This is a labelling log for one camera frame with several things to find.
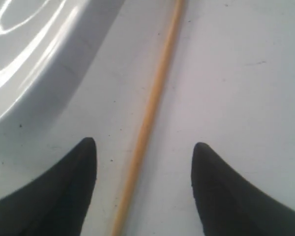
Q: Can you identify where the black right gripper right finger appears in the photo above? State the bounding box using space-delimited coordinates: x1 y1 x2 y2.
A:
191 143 295 236

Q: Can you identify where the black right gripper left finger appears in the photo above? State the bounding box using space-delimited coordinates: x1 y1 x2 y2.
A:
0 137 97 236

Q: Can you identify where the white square plate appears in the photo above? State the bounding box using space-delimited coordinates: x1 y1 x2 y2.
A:
0 0 123 133

